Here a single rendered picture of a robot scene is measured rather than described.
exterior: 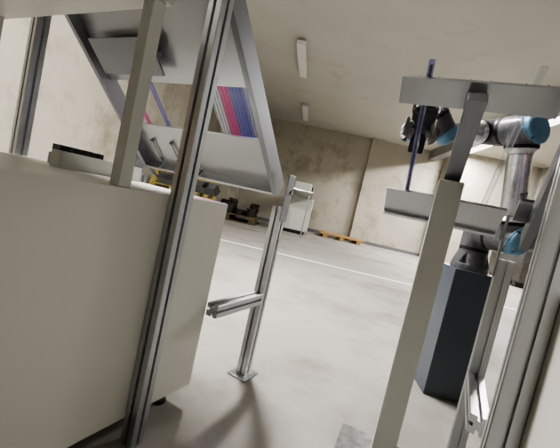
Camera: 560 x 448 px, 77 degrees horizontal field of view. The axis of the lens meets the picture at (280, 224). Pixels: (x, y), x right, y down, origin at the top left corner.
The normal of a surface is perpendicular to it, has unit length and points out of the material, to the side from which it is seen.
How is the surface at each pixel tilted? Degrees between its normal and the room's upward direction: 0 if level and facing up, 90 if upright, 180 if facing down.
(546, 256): 90
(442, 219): 90
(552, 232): 90
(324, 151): 90
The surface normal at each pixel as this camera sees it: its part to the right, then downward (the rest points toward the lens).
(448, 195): -0.36, -0.02
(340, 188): -0.09, 0.05
